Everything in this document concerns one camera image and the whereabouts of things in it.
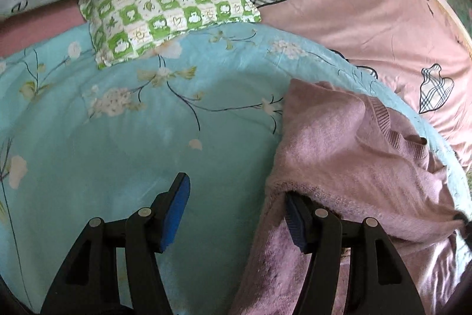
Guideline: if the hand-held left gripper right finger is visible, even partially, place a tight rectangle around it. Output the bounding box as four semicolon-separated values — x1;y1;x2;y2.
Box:
285;191;427;315

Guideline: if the green checkered pillow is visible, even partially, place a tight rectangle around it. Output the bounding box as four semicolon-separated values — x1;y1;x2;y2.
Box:
78;0;262;70

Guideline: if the dark pink bed sheet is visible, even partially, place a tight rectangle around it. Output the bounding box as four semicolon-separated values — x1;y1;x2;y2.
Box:
0;3;93;59

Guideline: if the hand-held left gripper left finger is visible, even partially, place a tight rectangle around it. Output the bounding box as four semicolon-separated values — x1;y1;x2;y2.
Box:
40;172;191;315

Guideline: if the pink quilt with plaid hearts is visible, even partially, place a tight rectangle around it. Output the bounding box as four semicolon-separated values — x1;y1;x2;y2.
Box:
188;0;472;168

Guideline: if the pink knit sweater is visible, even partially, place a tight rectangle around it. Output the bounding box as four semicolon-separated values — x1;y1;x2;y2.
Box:
233;79;466;315

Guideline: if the teal floral blanket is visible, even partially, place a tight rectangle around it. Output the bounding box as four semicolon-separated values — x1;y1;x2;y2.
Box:
0;22;472;314

